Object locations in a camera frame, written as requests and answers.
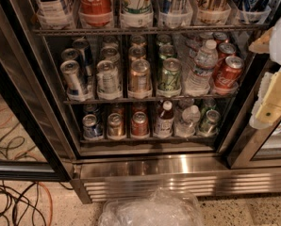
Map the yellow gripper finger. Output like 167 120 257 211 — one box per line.
249 27 273 54
249 68 281 130

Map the orange soda can front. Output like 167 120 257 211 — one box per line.
129 59 150 92

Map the orange soda can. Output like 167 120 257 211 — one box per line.
128 46 146 63
129 59 150 92

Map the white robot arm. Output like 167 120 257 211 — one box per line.
249 17 281 129

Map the red cola can front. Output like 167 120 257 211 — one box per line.
214 56 244 89

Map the large gold patterned can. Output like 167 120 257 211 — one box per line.
196 0 231 24

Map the green can bottom shelf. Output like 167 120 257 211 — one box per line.
198 109 221 136

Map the clear water bottle middle shelf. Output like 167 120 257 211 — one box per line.
185 40 218 96

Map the clear water bottle shelf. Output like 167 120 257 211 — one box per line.
185 40 218 96
174 105 201 137

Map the clear water bottle bottom shelf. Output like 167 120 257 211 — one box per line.
174 105 201 137

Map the green soda can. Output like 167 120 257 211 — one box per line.
158 44 177 61
157 57 181 91

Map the large blue striped can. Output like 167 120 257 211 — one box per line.
157 0 192 28

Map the green soda can front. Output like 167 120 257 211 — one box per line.
157 57 181 91

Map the large green white can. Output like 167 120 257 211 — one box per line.
122 0 152 27

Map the red orange can bottom shelf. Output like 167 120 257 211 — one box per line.
131 111 149 137

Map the stainless steel fridge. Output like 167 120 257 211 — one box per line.
0 0 281 203

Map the white silver can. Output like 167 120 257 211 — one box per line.
96 60 120 94

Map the gold can bottom shelf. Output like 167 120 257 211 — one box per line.
107 113 124 137

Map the large red cola can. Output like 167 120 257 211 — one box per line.
80 0 111 27

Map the blue can bottom shelf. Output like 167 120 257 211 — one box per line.
82 114 103 140

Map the blue silver can front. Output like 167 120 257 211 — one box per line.
60 60 88 96

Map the large white tea can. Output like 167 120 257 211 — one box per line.
35 0 74 29

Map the juice bottle white cap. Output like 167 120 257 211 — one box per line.
154 101 174 138

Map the clear plastic bag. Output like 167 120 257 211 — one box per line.
98 187 205 226

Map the orange floor cable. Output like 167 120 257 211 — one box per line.
0 105 54 226

